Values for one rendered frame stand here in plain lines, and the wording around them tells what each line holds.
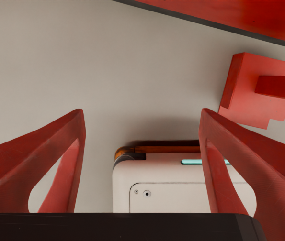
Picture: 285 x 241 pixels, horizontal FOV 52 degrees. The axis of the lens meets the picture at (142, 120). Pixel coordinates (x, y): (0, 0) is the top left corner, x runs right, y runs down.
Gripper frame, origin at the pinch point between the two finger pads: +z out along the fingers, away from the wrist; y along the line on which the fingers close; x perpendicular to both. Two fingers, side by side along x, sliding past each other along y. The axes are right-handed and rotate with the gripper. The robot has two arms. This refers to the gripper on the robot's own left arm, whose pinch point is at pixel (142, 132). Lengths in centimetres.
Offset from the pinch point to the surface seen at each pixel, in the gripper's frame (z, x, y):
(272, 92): 65, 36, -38
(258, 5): 64, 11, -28
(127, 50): 94, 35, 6
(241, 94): 76, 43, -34
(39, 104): 85, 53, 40
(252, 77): 79, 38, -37
